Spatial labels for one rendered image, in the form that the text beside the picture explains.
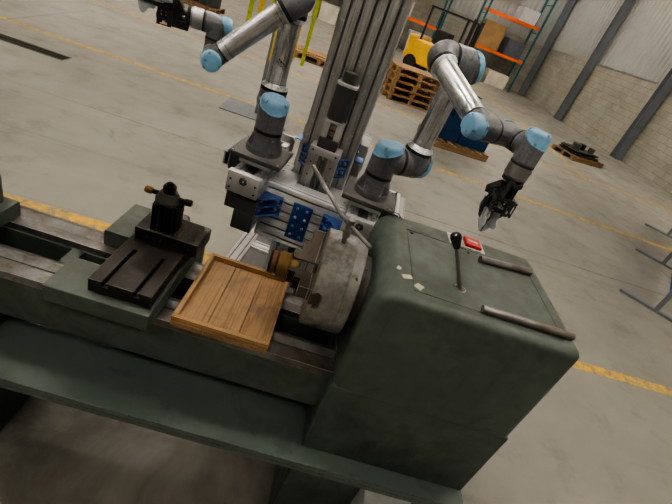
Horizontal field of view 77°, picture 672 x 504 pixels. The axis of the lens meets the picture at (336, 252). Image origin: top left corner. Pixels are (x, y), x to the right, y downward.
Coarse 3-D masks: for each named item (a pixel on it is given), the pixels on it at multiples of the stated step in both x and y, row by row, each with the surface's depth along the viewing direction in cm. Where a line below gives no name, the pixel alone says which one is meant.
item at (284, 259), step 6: (276, 252) 131; (282, 252) 131; (288, 252) 133; (270, 258) 130; (276, 258) 130; (282, 258) 130; (288, 258) 130; (294, 258) 133; (270, 264) 130; (276, 264) 130; (282, 264) 129; (288, 264) 129; (294, 264) 131; (270, 270) 130; (276, 270) 130; (282, 270) 130; (288, 270) 131; (276, 276) 132; (282, 276) 131
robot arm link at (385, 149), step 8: (376, 144) 170; (384, 144) 168; (392, 144) 170; (400, 144) 172; (376, 152) 169; (384, 152) 167; (392, 152) 166; (400, 152) 168; (376, 160) 170; (384, 160) 168; (392, 160) 168; (400, 160) 170; (368, 168) 174; (376, 168) 171; (384, 168) 170; (392, 168) 171; (400, 168) 172; (384, 176) 172; (392, 176) 175
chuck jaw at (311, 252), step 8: (320, 232) 134; (312, 240) 133; (320, 240) 134; (296, 248) 132; (304, 248) 133; (312, 248) 133; (320, 248) 133; (296, 256) 132; (304, 256) 133; (312, 256) 133
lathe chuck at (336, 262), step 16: (336, 240) 125; (352, 240) 128; (320, 256) 132; (336, 256) 121; (352, 256) 122; (320, 272) 119; (336, 272) 120; (320, 288) 119; (336, 288) 119; (304, 304) 132; (320, 304) 121; (336, 304) 120; (304, 320) 126; (320, 320) 124
